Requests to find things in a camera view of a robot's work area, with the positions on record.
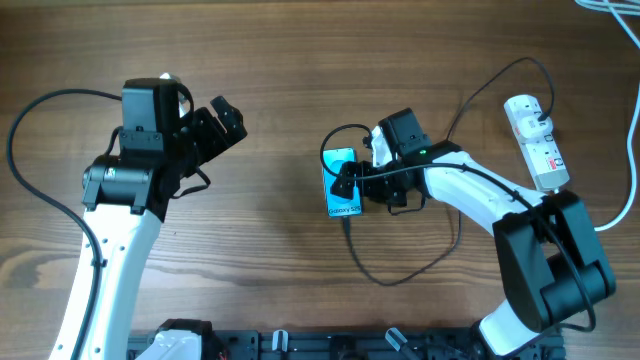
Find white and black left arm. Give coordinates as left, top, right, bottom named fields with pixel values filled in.
left=50, top=78, right=247, bottom=359

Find white power strip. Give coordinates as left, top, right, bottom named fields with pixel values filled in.
left=504, top=94, right=570, bottom=192

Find white USB wall charger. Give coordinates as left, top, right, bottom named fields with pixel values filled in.
left=514, top=114, right=553, bottom=143

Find white cables at corner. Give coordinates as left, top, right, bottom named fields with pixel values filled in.
left=573, top=0, right=640, bottom=51

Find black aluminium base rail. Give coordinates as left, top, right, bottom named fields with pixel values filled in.
left=127, top=327, right=567, bottom=360

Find black USB charging cable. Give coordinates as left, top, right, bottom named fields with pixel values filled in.
left=342, top=56, right=557, bottom=288

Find blue Galaxy S25 smartphone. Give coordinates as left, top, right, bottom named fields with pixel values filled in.
left=323, top=147, right=362, bottom=218

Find white power strip cord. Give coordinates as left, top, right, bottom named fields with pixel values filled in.
left=552, top=79, right=640, bottom=233

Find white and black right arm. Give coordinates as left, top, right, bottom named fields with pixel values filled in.
left=319, top=108, right=616, bottom=359

